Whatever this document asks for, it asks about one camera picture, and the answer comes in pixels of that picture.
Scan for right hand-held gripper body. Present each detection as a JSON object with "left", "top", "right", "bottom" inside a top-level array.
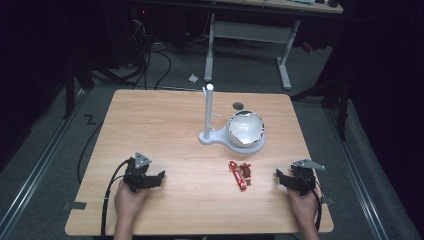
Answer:
[{"left": 287, "top": 158, "right": 326, "bottom": 197}]

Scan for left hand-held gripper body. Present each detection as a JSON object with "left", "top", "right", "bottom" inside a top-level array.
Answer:
[{"left": 123, "top": 152, "right": 158, "bottom": 194}]

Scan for person's right hand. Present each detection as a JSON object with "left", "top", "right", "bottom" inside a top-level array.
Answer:
[{"left": 287, "top": 187, "right": 319, "bottom": 223}]

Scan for person's left hand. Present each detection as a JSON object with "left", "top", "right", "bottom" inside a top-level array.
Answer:
[{"left": 113, "top": 181, "right": 148, "bottom": 219}]

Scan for brown chocolate piece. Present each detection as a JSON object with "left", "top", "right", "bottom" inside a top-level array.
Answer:
[{"left": 239, "top": 162, "right": 253, "bottom": 179}]

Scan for red candy bar wrapper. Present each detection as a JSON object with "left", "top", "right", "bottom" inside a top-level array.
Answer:
[{"left": 228, "top": 160, "right": 249, "bottom": 192}]

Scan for shiny silver bowl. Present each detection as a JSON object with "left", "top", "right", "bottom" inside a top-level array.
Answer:
[{"left": 226, "top": 110, "right": 266, "bottom": 149}]

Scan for grey tape strip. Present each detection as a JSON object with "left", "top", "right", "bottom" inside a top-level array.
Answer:
[{"left": 63, "top": 201, "right": 88, "bottom": 211}]

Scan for white stand with pole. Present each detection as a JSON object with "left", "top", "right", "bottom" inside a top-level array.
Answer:
[{"left": 198, "top": 83, "right": 267, "bottom": 155}]

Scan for black metal stand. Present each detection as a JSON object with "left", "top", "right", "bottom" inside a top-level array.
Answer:
[
  {"left": 62, "top": 54, "right": 96, "bottom": 120},
  {"left": 289, "top": 63, "right": 352, "bottom": 142}
]

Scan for dark computer tower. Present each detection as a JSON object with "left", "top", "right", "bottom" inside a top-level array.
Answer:
[{"left": 108, "top": 4, "right": 152, "bottom": 69}]

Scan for white-legged desk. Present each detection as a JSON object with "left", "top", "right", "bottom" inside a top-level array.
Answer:
[{"left": 203, "top": 0, "right": 345, "bottom": 91}]

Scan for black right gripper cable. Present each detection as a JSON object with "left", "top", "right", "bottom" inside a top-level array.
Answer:
[{"left": 309, "top": 179, "right": 325, "bottom": 233}]

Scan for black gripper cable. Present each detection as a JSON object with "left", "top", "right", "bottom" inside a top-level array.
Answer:
[
  {"left": 309, "top": 179, "right": 325, "bottom": 233},
  {"left": 100, "top": 158, "right": 133, "bottom": 240}
]

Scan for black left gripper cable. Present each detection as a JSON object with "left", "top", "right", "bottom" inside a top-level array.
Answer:
[{"left": 100, "top": 158, "right": 133, "bottom": 240}]

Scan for metal floor rail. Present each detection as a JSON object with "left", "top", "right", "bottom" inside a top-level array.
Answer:
[
  {"left": 0, "top": 89, "right": 88, "bottom": 236},
  {"left": 323, "top": 107, "right": 390, "bottom": 240}
]

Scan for thin black floor cable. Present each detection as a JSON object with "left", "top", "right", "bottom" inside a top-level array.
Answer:
[{"left": 76, "top": 120, "right": 105, "bottom": 185}]

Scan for black floor cables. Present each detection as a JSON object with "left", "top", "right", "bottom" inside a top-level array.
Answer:
[{"left": 99, "top": 19, "right": 173, "bottom": 91}]

